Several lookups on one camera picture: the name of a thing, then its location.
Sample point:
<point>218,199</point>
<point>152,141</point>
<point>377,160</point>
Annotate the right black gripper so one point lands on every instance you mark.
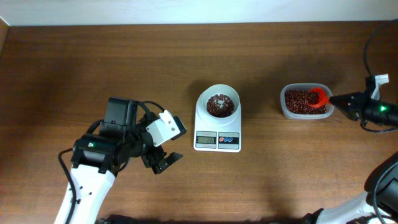
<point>356,104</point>

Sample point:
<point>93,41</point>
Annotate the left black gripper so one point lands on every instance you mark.
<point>157,154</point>

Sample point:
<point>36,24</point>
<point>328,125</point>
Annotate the orange measuring scoop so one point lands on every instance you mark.
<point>316,98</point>

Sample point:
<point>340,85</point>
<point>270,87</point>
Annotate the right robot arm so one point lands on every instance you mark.
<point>378,202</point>

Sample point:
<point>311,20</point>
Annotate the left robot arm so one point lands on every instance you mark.
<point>128,130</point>

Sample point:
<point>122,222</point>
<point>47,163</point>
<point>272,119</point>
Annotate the white digital kitchen scale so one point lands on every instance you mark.
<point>217,134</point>

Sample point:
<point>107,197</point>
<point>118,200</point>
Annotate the clear plastic container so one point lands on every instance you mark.
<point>305,87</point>

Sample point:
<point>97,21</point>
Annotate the red adzuki beans in container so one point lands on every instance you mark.
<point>295,101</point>

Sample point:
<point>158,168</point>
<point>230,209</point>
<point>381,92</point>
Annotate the red beans in bowl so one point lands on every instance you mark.
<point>220,106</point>

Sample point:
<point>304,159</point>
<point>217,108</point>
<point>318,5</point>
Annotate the white round bowl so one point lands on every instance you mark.
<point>221,89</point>

